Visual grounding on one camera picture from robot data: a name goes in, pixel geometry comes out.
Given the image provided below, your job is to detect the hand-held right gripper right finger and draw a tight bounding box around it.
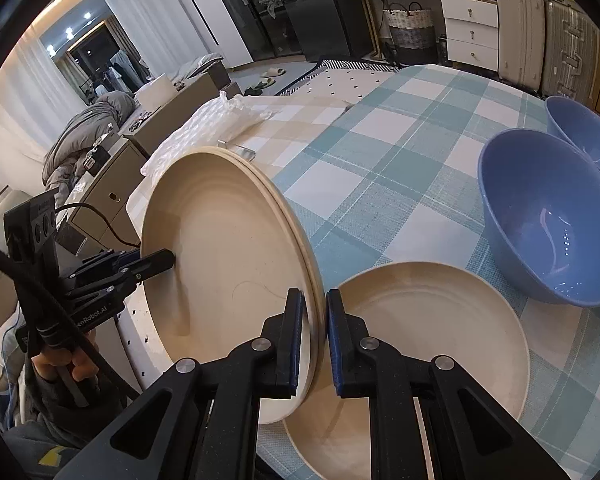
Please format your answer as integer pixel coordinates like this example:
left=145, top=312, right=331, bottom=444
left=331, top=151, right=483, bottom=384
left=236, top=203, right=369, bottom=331
left=326, top=288, right=571, bottom=480

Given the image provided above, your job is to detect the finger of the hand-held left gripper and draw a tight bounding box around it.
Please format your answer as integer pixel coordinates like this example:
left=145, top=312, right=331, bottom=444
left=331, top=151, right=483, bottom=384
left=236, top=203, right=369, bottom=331
left=62, top=250, right=143, bottom=284
left=62, top=249, right=176, bottom=307

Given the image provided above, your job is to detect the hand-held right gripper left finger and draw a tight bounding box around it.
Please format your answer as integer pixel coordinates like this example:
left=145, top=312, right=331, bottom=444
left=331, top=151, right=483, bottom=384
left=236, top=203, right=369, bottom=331
left=62, top=287, right=306, bottom=480

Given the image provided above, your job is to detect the deep cream plate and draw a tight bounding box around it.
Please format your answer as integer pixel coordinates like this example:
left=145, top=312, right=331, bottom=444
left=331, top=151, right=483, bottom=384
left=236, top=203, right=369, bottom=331
left=140, top=146, right=323, bottom=425

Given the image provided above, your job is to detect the dark blue bowl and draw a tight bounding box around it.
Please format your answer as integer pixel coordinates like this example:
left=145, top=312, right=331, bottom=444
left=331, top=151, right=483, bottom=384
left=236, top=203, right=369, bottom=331
left=477, top=128, right=600, bottom=308

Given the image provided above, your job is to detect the person's left forearm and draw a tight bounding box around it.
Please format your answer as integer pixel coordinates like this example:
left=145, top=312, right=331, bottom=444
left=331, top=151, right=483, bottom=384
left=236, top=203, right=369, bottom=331
left=27, top=375, right=141, bottom=453

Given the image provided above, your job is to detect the person's left hand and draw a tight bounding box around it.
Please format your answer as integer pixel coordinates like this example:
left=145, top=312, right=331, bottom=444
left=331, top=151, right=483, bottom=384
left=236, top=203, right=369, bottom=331
left=30, top=345, right=103, bottom=386

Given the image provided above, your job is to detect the beige nightstand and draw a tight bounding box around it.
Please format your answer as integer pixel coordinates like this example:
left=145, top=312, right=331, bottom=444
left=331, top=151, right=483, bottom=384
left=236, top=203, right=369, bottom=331
left=67, top=137, right=148, bottom=256

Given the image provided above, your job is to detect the grey blanket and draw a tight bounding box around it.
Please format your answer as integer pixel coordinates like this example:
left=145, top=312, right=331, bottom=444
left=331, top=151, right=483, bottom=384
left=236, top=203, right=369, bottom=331
left=42, top=91, right=138, bottom=191

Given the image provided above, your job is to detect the white curtain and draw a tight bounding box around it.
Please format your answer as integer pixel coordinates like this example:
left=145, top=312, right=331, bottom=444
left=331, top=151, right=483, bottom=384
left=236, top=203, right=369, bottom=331
left=0, top=0, right=206, bottom=196

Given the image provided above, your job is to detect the clear acrylic stand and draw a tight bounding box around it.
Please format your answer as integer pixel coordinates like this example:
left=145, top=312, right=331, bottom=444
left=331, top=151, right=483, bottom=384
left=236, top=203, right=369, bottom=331
left=217, top=140, right=257, bottom=162

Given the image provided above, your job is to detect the bubble wrap sheet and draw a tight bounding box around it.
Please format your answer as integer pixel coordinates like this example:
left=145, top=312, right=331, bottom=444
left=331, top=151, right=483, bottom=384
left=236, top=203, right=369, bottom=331
left=140, top=92, right=276, bottom=176

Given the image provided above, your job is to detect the beige low cabinet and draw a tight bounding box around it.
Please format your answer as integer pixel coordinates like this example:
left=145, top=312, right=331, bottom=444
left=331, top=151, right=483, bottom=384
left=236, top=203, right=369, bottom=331
left=122, top=62, right=231, bottom=156

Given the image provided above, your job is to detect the dark window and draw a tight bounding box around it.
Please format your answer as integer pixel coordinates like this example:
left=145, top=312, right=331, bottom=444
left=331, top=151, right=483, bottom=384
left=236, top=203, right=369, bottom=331
left=40, top=10, right=131, bottom=101

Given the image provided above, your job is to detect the white wardrobe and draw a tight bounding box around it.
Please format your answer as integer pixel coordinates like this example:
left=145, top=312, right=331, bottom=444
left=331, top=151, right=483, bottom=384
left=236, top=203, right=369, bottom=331
left=180, top=0, right=253, bottom=68

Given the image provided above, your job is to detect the woven laundry basket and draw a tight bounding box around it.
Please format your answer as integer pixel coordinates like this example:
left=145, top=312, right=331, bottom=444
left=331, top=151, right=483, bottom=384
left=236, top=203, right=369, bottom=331
left=382, top=2, right=437, bottom=51

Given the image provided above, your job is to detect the white dressing table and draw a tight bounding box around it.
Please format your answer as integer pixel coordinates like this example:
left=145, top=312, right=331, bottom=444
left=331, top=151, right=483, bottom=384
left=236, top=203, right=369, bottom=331
left=341, top=0, right=501, bottom=72

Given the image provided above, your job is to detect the white suitcase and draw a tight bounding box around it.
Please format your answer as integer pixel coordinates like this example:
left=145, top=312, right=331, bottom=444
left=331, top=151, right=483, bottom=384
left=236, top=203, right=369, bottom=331
left=495, top=0, right=546, bottom=83

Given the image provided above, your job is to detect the silver suitcase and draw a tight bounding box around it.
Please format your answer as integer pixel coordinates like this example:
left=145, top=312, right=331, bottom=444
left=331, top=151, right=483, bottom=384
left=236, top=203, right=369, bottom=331
left=542, top=0, right=600, bottom=106

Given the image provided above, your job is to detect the thin black cable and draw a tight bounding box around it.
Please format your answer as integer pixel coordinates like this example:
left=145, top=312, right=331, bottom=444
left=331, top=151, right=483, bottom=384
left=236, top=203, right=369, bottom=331
left=54, top=202, right=143, bottom=251

